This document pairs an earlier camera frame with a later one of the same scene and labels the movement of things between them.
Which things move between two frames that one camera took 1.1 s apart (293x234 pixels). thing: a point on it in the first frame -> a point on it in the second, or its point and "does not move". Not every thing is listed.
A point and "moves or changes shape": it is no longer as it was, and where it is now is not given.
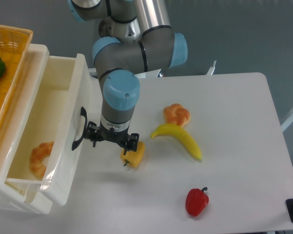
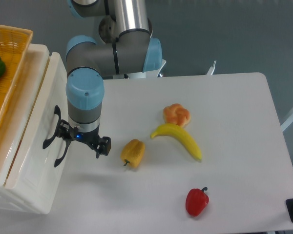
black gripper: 121,137 -> 102,146
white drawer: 49,153 moves or changes shape
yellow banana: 179,132 does not move
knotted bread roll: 175,113 does not move
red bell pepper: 196,201 does not move
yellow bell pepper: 135,158 does not move
